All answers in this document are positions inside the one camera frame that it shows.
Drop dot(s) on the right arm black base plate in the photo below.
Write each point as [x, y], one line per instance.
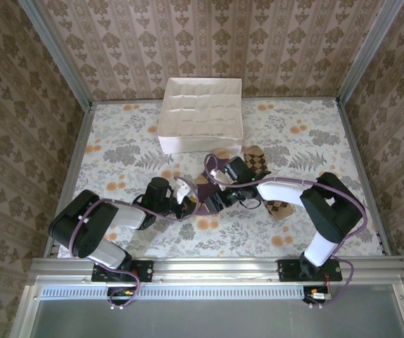
[288, 270]

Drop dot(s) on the aluminium table side rail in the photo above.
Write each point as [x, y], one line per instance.
[70, 176]
[365, 176]

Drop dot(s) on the aluminium mounting rail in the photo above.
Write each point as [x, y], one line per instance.
[216, 269]

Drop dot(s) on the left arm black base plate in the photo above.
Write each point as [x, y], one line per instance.
[145, 271]

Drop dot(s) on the floral tablecloth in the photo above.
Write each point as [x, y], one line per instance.
[124, 169]

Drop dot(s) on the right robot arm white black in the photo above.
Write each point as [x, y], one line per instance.
[325, 214]

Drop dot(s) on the grey metal panel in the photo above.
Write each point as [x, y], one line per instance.
[205, 320]

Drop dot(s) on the white fabric organizer box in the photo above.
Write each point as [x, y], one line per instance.
[198, 112]

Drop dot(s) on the aluminium frame post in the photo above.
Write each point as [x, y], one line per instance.
[367, 53]
[58, 53]

